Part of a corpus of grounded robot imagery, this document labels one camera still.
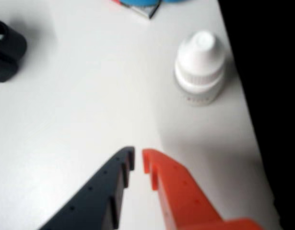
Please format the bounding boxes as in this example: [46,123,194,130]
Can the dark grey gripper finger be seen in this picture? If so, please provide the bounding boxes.
[38,146,136,230]

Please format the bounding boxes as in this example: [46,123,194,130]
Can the black bike light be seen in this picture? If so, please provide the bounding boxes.
[0,19,28,83]

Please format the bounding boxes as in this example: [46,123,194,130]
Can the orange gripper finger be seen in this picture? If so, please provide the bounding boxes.
[142,148,267,230]

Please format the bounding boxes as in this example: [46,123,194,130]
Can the white dropper bottle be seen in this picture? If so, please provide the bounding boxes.
[174,30,226,106]

